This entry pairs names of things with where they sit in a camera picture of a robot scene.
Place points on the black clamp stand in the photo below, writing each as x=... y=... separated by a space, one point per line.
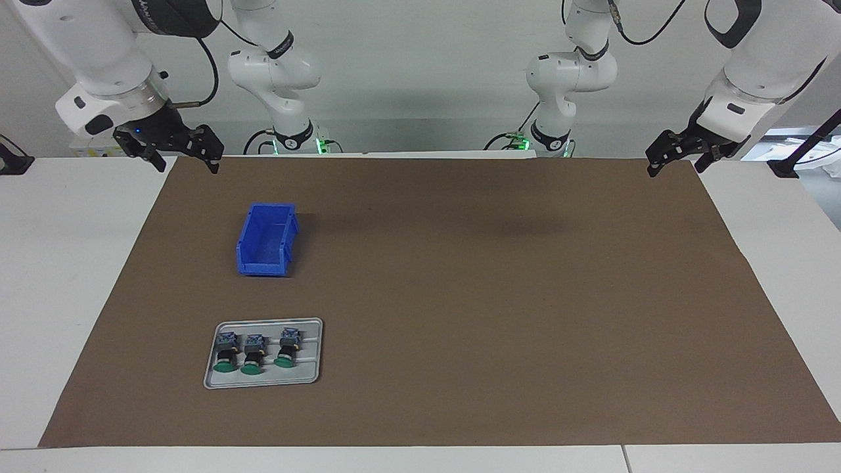
x=13 y=161
x=785 y=167

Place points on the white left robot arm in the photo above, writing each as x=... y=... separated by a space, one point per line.
x=769 y=66

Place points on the green lit base connector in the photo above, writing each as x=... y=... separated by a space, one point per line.
x=323 y=144
x=521 y=140

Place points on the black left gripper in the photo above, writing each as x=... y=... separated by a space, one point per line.
x=713 y=141

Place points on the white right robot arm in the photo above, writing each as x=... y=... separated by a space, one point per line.
x=98 y=52

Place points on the brown paper mat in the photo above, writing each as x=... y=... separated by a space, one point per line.
x=460 y=295

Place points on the green push button switch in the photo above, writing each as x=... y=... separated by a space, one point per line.
x=226 y=355
x=287 y=348
x=252 y=356

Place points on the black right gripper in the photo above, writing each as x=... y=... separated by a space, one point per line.
x=154 y=128

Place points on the blue plastic bin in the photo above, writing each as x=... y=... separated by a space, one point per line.
x=263 y=266

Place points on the silver metal tray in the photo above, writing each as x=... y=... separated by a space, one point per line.
x=307 y=376

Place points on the white box yellow label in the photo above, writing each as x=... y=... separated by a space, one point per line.
x=92 y=150

